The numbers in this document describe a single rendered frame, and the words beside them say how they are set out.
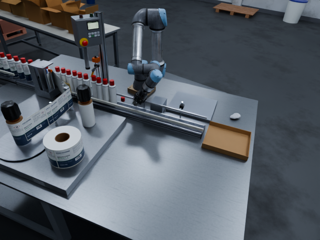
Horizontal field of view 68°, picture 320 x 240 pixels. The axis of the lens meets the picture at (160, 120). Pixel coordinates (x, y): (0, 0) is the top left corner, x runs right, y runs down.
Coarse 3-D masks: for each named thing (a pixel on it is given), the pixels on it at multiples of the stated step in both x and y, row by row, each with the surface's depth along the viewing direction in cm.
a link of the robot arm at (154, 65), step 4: (144, 64) 158; (148, 64) 158; (152, 64) 158; (156, 64) 158; (144, 68) 157; (148, 68) 157; (152, 68) 156; (156, 68) 156; (144, 72) 158; (148, 72) 158
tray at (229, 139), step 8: (208, 128) 173; (216, 128) 174; (224, 128) 174; (232, 128) 171; (208, 136) 166; (216, 136) 167; (224, 136) 167; (232, 136) 168; (240, 136) 168; (248, 136) 169; (208, 144) 160; (216, 144) 160; (224, 144) 161; (232, 144) 161; (240, 144) 162; (248, 144) 162; (224, 152) 153; (232, 152) 151; (240, 152) 156; (248, 152) 152
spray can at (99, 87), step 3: (96, 78) 172; (99, 78) 172; (99, 81) 173; (96, 84) 174; (99, 84) 173; (96, 87) 176; (99, 87) 175; (99, 90) 176; (102, 90) 178; (99, 93) 178; (102, 93) 179; (99, 96) 180; (102, 96) 180; (102, 99) 182; (99, 102) 183
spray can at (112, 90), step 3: (111, 81) 170; (111, 84) 171; (114, 84) 174; (111, 87) 172; (114, 87) 172; (111, 90) 173; (114, 90) 174; (111, 93) 175; (114, 93) 176; (111, 96) 176; (114, 96) 177; (111, 99) 178; (114, 99) 178; (111, 102) 180; (114, 102) 180
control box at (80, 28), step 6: (72, 18) 154; (78, 18) 154; (84, 18) 155; (90, 18) 156; (96, 18) 158; (72, 24) 158; (78, 24) 153; (84, 24) 155; (78, 30) 155; (84, 30) 158; (90, 30) 160; (96, 30) 162; (78, 36) 158; (84, 36) 160; (78, 42) 161; (90, 42) 164; (96, 42) 167
